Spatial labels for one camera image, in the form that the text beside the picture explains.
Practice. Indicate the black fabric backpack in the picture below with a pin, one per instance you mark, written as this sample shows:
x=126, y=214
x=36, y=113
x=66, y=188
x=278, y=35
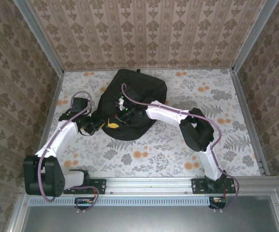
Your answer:
x=149, y=87

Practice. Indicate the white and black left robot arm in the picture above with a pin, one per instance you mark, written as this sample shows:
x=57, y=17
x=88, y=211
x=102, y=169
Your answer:
x=59, y=137

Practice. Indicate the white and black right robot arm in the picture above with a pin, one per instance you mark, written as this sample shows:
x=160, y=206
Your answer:
x=197, y=130

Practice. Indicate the floral printed table cover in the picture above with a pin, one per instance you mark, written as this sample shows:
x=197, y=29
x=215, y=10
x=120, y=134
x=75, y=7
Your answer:
x=154, y=154

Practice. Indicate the grey sheet metal panel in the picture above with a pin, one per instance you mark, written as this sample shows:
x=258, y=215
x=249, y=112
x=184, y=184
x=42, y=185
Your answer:
x=142, y=220

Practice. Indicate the aluminium side rail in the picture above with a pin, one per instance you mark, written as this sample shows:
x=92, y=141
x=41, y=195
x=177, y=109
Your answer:
x=54, y=96
x=248, y=120

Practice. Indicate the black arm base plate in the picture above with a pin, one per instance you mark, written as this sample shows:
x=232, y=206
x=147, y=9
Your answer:
x=198, y=186
x=98, y=186

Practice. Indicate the aluminium mounting rail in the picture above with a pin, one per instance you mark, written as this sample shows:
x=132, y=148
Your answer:
x=149, y=186

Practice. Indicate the aluminium frame post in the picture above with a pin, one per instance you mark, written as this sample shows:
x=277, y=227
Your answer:
x=252, y=38
x=41, y=38

